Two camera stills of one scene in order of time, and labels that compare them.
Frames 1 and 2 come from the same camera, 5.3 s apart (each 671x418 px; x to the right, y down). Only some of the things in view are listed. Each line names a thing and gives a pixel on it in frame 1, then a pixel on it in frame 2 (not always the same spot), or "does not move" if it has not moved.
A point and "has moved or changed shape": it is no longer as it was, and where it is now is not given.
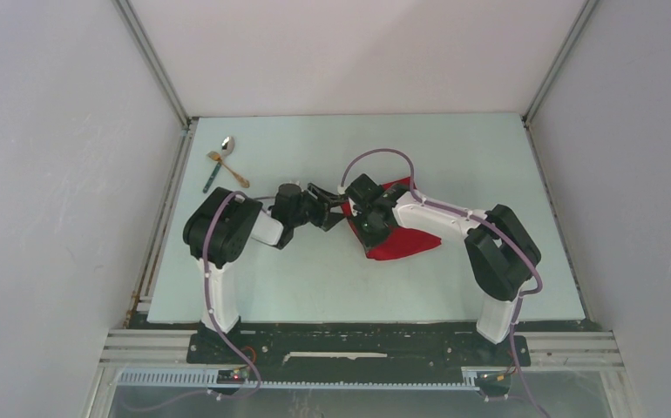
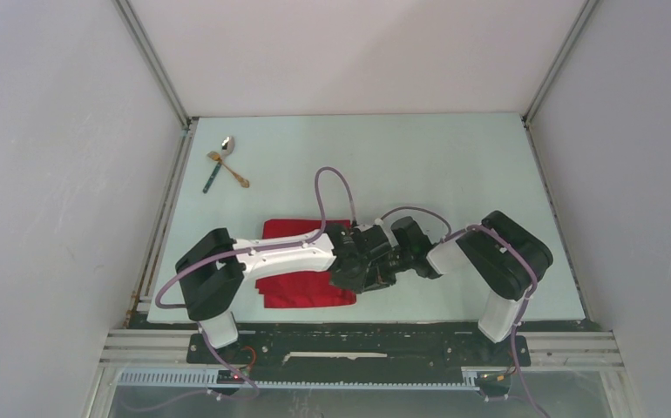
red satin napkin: [400, 242] has moved or changed shape
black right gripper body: [372, 231] -> [401, 259]
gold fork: [243, 183] does not move
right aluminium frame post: [582, 19] does not move
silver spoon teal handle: [227, 145] does not move
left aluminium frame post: [152, 60] does not move
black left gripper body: [301, 216] -> [354, 279]
